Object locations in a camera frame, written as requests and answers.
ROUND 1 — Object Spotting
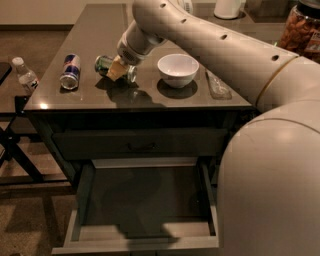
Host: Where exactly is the white bowl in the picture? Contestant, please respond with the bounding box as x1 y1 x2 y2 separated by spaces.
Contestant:
157 54 199 88

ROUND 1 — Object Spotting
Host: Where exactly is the dark side table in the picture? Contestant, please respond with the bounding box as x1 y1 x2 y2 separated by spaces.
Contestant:
0 60 67 185

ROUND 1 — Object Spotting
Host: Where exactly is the clear plastic bottle on counter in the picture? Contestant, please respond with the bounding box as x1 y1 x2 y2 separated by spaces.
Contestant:
206 70 232 100

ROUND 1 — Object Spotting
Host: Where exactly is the white cylindrical container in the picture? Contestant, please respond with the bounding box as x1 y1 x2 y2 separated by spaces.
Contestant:
214 0 241 19

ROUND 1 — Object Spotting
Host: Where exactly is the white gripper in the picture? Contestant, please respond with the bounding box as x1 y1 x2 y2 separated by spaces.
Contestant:
107 21 166 81

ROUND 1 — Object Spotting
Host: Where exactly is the small water bottle white cap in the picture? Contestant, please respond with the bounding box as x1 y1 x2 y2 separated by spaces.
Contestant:
12 57 39 95

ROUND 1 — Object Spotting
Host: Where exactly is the blue silver energy drink can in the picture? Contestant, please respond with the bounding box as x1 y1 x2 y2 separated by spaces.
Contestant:
60 54 81 90

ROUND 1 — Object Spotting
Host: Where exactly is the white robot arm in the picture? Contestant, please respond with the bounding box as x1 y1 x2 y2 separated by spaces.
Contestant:
109 0 320 256

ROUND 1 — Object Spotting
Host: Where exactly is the open middle drawer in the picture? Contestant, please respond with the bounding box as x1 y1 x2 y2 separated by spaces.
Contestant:
52 160 219 256

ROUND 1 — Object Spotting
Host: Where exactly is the top left drawer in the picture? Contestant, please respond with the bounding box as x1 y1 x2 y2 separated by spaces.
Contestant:
52 127 227 160

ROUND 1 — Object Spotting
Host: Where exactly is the snack jar with black lid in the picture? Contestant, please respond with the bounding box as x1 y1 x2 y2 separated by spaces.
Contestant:
278 0 320 63

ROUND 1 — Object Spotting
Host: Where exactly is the green soda can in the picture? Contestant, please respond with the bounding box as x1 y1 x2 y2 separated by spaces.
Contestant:
95 55 137 83

